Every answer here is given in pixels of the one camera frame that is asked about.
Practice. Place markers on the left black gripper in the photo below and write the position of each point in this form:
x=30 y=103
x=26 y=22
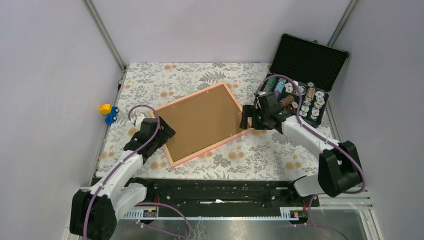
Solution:
x=166 y=133

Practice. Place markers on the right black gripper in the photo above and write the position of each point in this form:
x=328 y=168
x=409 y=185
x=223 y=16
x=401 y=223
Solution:
x=250 y=111

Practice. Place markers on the brown cardboard backing board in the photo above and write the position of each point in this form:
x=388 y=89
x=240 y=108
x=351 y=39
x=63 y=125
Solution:
x=202 y=121

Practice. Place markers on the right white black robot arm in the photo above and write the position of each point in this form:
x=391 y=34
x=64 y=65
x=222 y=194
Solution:
x=339 y=167

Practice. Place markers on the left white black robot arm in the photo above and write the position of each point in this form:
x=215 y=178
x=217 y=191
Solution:
x=96 y=211

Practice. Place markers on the brown poker chip stack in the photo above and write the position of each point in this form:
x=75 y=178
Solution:
x=287 y=101

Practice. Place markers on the blue poker chip stack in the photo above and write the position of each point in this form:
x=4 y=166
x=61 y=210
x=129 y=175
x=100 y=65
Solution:
x=279 y=86

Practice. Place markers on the green poker chip stack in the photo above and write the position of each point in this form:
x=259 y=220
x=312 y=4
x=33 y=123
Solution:
x=270 y=84

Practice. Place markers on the yellow and blue toy car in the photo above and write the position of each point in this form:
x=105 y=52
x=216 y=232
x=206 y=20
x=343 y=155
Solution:
x=110 y=112

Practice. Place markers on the floral patterned table mat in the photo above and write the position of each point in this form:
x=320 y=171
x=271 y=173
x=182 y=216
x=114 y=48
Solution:
x=259 y=155

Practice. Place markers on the pink poker chip stack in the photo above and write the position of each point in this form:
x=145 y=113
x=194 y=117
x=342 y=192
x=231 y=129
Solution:
x=310 y=94

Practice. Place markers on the black poker chip case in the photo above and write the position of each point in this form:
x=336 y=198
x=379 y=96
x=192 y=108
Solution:
x=311 y=64

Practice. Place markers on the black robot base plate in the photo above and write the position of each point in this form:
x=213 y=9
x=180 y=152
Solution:
x=205 y=198

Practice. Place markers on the white slotted cable duct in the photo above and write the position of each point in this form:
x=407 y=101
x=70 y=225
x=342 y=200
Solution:
x=140 y=214

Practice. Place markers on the right aluminium corner post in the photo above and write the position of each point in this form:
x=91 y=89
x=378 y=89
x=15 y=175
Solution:
x=341 y=25

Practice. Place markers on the aluminium corner post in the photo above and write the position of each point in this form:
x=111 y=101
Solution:
x=341 y=25
x=97 y=20

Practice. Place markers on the left aluminium corner post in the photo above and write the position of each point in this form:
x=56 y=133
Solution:
x=97 y=20

